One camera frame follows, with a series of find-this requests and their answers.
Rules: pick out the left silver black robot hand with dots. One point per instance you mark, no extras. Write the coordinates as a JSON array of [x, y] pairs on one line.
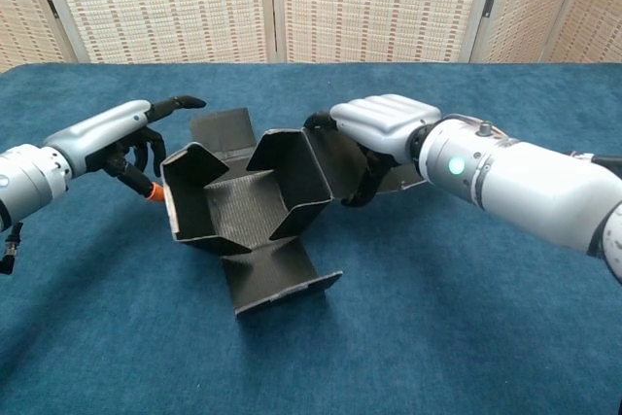
[[97, 128]]

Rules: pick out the black screen hinge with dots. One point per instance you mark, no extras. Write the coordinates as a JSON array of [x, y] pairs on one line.
[[52, 6], [489, 4]]

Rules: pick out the black cardboard box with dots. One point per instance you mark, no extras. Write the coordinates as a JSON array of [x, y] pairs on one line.
[[243, 201]]

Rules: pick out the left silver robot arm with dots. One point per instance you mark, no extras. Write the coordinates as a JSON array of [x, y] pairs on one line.
[[29, 182]]

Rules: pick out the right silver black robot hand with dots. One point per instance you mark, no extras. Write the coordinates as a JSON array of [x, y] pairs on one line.
[[384, 123]]

